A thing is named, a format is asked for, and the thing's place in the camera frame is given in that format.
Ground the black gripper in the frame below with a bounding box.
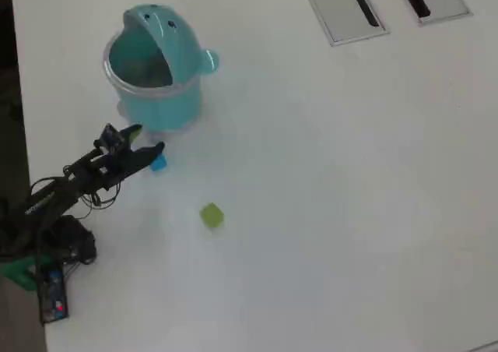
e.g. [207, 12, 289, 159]
[83, 123, 166, 192]

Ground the blue lego block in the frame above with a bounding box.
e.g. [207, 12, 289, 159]
[149, 153, 169, 173]

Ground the green lego block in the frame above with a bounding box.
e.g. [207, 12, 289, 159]
[199, 202, 226, 229]

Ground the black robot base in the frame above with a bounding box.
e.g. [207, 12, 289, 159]
[23, 214, 97, 267]

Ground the teal whale-shaped bin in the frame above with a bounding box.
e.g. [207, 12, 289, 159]
[102, 3, 222, 143]

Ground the green table clamp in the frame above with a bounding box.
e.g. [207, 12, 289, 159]
[0, 252, 54, 293]

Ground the blue controller circuit board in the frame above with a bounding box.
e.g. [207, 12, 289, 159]
[37, 264, 71, 325]

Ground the small wrist camera board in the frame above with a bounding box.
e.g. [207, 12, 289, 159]
[95, 123, 125, 154]

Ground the black cable bundle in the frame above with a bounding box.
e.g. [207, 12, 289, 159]
[64, 164, 120, 212]

